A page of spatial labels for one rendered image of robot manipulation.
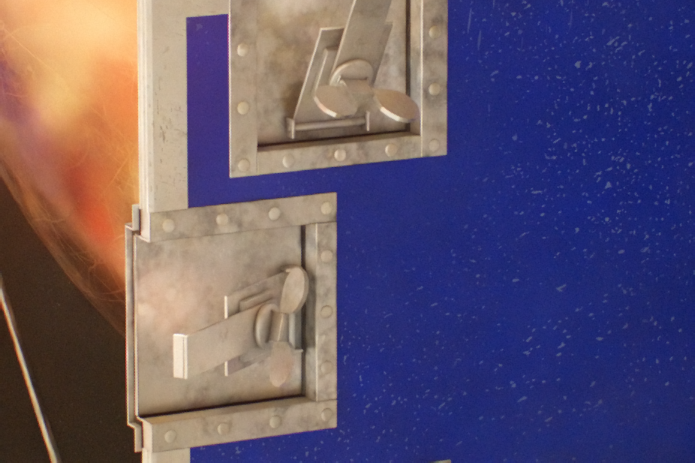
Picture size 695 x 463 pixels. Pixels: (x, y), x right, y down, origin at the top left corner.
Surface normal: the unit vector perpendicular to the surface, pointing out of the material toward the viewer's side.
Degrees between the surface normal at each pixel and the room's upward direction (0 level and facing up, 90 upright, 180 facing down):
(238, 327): 90
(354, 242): 90
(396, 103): 33
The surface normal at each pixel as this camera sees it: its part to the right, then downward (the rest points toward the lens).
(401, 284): 0.46, 0.19
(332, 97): 0.40, -0.74
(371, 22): 0.40, 0.66
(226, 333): 0.88, 0.10
